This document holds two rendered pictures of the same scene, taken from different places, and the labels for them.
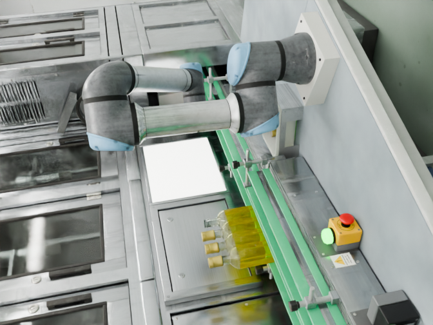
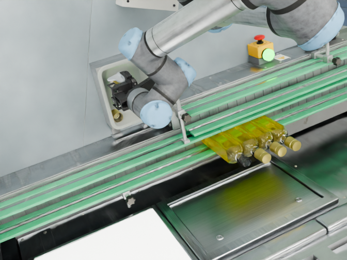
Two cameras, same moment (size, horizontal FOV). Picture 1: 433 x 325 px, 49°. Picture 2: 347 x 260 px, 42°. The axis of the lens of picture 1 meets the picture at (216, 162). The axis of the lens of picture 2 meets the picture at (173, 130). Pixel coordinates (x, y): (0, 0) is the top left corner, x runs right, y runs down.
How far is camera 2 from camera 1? 1.98 m
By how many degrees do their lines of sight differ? 80
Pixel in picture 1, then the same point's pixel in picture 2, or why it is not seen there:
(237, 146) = (111, 167)
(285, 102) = not seen: hidden behind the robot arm
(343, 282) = (300, 53)
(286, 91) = (107, 59)
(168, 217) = (217, 240)
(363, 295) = not seen: hidden behind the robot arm
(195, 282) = (299, 189)
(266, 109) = not seen: outside the picture
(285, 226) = (256, 84)
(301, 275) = (303, 68)
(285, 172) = (189, 93)
